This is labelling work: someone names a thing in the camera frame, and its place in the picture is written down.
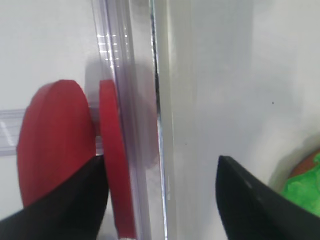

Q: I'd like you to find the bread slice under lettuce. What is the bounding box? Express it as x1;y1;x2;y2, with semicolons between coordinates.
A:
289;148;320;178

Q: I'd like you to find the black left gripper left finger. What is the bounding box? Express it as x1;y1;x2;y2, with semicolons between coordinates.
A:
0;155;109;240

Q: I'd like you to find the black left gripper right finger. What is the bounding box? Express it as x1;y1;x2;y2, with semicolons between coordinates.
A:
215;155;320;240

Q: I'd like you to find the red tomato slice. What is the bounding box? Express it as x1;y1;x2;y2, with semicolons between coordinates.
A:
99;79;137;239
16;79;96;207

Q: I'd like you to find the white rectangular tray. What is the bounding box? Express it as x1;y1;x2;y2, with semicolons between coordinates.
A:
153;0;320;240

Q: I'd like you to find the clear long rail left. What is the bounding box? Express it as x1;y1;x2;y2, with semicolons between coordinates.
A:
92;0;168;240

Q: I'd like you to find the green lettuce leaf on tray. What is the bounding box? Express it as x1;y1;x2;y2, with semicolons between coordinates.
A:
281;154;320;216

